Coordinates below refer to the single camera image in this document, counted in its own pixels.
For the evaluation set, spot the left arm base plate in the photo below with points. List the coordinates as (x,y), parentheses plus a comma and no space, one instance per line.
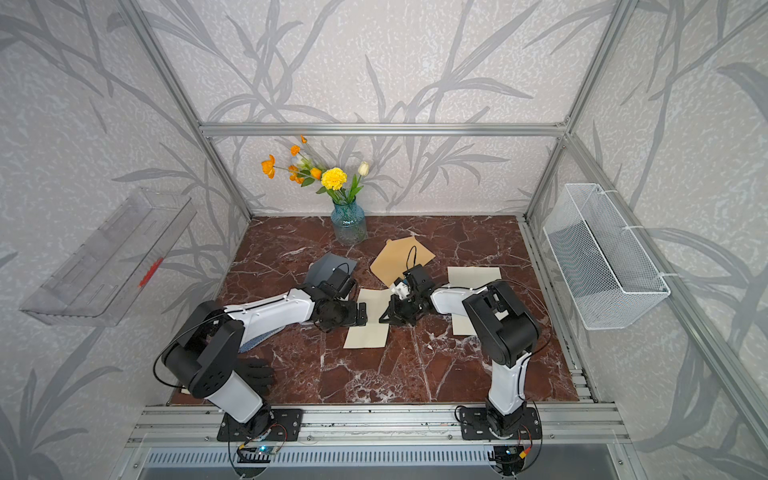
(278,425)

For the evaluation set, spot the blue glass vase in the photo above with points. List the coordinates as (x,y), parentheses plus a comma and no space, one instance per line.
(349,223)

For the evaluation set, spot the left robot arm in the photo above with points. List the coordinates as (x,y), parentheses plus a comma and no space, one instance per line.
(204,354)

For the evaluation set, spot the cream paper sheet right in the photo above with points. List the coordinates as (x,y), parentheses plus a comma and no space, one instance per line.
(470,277)

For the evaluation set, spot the cream letter paper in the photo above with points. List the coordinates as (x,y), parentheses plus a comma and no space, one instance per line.
(373,334)

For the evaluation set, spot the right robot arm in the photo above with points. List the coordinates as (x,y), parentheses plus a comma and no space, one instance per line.
(507,331)

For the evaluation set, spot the black glove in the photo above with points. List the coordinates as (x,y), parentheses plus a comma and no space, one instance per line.
(257,373)

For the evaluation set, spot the clear plastic wall tray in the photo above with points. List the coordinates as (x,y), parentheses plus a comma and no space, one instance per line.
(98,283)

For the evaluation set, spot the brown kraft envelope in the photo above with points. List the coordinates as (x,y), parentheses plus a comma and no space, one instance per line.
(397,256)

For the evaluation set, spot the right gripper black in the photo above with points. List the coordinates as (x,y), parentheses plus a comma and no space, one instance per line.
(392,313)

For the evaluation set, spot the yellow orange flower bouquet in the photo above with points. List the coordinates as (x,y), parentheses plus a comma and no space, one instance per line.
(305,171)

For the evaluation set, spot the blue dotted work glove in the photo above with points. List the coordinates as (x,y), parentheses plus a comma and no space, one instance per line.
(255,341)

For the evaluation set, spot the white wire mesh basket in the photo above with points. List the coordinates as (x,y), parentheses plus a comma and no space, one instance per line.
(611,278)

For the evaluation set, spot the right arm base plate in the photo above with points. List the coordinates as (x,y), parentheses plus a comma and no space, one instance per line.
(486,423)

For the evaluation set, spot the left green circuit board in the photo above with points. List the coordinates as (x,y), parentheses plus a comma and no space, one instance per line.
(258,454)

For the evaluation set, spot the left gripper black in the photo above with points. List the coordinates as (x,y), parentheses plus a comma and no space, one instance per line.
(353,319)

